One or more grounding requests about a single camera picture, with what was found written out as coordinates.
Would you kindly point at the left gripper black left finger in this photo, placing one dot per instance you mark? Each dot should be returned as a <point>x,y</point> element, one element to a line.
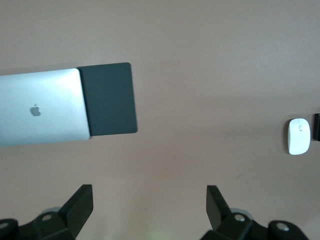
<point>72,215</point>

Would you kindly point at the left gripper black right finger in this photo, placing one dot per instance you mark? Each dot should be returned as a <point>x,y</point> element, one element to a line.
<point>220,215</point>

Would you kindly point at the white computer mouse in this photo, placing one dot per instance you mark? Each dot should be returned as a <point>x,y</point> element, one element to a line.
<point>298,140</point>

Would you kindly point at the black mouse pad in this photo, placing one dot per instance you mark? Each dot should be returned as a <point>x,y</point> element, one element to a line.
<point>112,100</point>

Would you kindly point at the silver apple laptop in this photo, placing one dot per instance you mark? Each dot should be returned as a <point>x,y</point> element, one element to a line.
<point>50,100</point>

